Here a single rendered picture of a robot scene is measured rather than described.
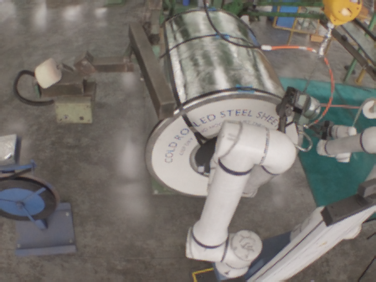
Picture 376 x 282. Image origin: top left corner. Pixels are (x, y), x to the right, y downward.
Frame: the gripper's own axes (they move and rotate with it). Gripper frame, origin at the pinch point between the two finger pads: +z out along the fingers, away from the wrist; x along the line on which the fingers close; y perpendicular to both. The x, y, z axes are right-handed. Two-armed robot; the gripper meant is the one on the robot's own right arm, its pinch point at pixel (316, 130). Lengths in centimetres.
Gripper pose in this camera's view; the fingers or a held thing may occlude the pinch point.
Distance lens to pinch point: 206.3
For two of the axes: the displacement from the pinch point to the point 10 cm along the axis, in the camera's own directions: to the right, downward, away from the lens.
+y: -8.4, -2.8, -4.6
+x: -3.0, 9.5, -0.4
